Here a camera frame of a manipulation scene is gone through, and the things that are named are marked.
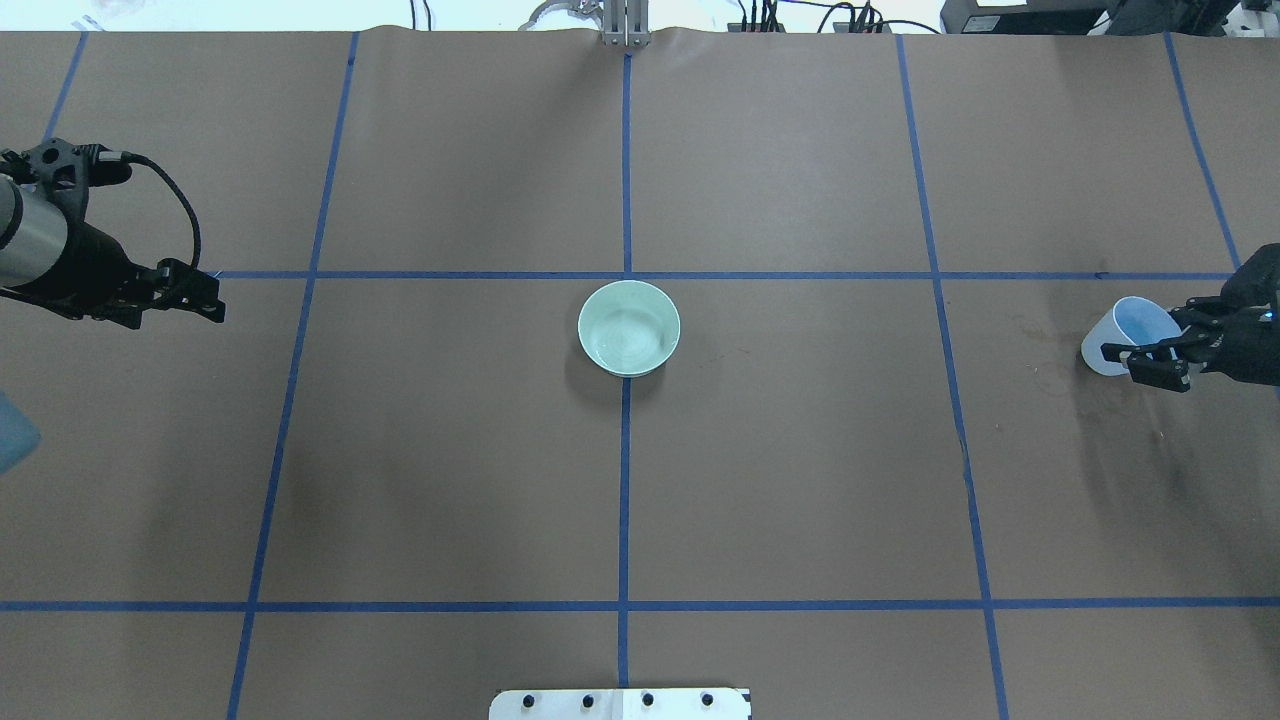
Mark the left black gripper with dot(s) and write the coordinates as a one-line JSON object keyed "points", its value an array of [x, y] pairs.
{"points": [[92, 264]]}

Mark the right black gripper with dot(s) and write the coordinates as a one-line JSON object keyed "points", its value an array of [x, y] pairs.
{"points": [[1248, 350]]}

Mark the light blue plastic cup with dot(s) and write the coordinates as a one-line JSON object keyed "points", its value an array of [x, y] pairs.
{"points": [[1131, 321]]}

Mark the light green bowl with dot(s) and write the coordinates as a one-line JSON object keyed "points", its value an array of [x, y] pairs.
{"points": [[629, 328]]}

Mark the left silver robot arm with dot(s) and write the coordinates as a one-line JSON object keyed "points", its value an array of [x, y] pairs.
{"points": [[35, 231]]}

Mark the black box with label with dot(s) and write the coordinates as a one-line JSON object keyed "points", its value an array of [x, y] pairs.
{"points": [[1038, 18]]}

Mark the aluminium frame post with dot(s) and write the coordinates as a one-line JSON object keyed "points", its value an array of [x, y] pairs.
{"points": [[625, 23]]}

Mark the white central pedestal column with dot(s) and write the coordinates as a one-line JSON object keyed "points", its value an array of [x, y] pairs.
{"points": [[623, 703]]}

